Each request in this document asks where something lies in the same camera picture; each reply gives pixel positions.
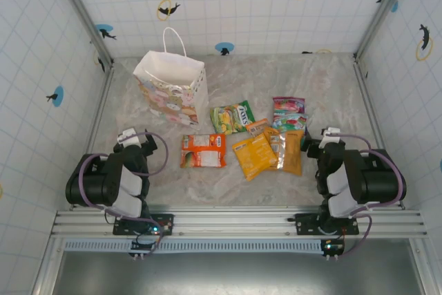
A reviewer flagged pink and blue candy bag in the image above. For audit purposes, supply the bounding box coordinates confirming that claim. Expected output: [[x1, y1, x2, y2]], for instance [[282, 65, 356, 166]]
[[272, 112, 309, 134]]

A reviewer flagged yellow snack pouch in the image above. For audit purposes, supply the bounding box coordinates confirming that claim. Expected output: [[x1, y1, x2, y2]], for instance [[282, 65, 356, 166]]
[[231, 133, 279, 182]]

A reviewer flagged large orange candy bag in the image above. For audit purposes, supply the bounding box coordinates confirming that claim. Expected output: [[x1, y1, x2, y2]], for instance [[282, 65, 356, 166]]
[[180, 133, 228, 169]]

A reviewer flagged green Fox's candy bag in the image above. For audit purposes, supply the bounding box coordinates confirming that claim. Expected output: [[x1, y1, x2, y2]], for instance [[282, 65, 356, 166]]
[[209, 100, 256, 135]]

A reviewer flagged white animal-print paper bag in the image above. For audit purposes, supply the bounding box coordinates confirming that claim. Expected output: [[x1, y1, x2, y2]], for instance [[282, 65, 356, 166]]
[[133, 27, 210, 126]]

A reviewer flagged brown-orange snack packet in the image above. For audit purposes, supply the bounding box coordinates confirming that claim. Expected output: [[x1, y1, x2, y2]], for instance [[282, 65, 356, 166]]
[[282, 129, 305, 176]]

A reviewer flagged orange and silver snack packet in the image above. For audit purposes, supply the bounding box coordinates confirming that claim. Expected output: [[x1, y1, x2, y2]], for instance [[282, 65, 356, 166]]
[[264, 126, 287, 171]]

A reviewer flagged small orange snack packet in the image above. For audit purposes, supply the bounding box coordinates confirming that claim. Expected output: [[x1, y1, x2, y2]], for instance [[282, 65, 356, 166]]
[[245, 118, 270, 137]]

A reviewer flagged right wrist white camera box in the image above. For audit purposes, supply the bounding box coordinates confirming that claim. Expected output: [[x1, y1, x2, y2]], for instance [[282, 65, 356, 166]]
[[319, 126, 346, 144]]

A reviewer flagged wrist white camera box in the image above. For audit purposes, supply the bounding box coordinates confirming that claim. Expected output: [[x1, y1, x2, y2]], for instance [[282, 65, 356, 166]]
[[319, 126, 346, 144], [116, 128, 148, 144]]

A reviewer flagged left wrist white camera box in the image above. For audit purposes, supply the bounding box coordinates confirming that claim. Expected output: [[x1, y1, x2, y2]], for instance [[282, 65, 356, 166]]
[[116, 128, 148, 144]]

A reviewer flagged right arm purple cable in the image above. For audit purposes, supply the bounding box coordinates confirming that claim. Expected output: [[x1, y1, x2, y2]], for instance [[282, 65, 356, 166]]
[[330, 131, 408, 258]]

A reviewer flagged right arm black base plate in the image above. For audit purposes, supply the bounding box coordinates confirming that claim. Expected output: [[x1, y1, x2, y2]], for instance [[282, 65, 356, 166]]
[[295, 212, 360, 237]]

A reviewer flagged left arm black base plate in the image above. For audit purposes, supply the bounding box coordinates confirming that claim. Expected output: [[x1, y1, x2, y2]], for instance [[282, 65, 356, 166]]
[[113, 212, 175, 237]]

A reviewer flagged dolphin sticker with yellow ring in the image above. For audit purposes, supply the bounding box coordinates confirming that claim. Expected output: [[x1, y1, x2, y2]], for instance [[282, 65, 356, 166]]
[[92, 49, 106, 73], [157, 0, 182, 21], [415, 23, 434, 61]]

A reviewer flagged aluminium mounting rail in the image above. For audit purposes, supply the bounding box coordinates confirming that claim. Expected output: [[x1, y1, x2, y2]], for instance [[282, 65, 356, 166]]
[[51, 206, 427, 240]]

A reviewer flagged white slotted cable duct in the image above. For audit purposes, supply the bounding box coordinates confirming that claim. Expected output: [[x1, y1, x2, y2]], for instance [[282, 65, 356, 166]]
[[64, 238, 327, 254]]

